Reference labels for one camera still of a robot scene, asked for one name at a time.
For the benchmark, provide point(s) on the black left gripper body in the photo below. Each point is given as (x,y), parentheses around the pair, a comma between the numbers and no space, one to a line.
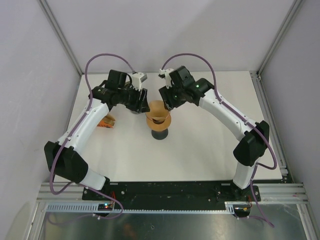
(131,98)

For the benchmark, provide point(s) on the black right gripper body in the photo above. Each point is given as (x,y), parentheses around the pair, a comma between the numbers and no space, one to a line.
(173,95)

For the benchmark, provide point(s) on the wooden ring dripper holder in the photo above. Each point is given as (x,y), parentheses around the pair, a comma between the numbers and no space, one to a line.
(161,124)

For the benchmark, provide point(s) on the dark glass jar wooden band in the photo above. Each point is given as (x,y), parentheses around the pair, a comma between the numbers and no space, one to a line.
(135,112)

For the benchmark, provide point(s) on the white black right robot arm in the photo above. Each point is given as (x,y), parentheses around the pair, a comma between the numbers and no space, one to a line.
(253,137)

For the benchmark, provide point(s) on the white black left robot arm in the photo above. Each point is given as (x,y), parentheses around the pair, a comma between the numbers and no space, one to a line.
(64,156)

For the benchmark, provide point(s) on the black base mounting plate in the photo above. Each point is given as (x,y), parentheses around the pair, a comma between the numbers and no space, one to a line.
(179,195)

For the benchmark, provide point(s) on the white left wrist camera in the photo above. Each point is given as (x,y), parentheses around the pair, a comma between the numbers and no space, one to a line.
(137,79)

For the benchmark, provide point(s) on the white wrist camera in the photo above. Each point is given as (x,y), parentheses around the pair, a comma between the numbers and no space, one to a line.
(165,74)
(137,79)

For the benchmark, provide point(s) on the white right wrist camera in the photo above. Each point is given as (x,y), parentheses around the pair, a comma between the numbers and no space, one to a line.
(165,74)

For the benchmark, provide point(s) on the aluminium corner post right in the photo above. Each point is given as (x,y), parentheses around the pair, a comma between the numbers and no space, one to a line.
(281,33)

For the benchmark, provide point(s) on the aluminium corner post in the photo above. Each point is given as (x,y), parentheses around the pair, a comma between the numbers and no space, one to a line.
(281,33)
(52,20)

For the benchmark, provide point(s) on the aluminium corner post left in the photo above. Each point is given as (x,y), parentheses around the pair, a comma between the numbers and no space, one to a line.
(52,20)

